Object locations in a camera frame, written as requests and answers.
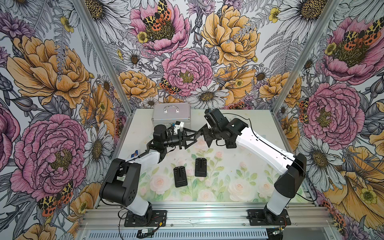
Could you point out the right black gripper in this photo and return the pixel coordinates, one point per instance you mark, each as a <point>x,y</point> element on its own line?
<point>207,136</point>

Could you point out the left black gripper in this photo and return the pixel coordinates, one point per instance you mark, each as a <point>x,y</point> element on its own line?
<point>181,138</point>

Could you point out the black phone stand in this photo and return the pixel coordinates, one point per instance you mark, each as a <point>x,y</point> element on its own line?
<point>201,167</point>
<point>180,177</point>
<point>215,134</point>

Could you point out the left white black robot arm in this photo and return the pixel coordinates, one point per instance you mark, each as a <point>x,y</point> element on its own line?
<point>120,186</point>

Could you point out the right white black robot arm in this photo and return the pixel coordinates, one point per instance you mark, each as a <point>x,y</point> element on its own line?
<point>291,168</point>

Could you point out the silver aluminium case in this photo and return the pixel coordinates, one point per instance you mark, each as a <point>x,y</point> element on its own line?
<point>169,113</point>

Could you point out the blue packet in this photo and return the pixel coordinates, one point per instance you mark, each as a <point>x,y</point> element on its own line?
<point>135,154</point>

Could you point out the small circuit board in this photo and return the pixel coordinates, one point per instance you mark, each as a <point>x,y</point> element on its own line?
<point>145,233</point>

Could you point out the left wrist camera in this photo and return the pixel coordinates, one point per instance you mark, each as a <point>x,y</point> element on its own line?
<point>177,126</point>

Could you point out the right aluminium corner post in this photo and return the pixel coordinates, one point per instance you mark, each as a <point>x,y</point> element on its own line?
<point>313,38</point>

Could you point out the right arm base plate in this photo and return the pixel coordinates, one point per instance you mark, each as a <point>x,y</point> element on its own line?
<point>259,217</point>

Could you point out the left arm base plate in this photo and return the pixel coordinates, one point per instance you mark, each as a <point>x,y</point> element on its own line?
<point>152,219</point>

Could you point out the aluminium front rail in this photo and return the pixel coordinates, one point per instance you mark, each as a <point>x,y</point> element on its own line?
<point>194,215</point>

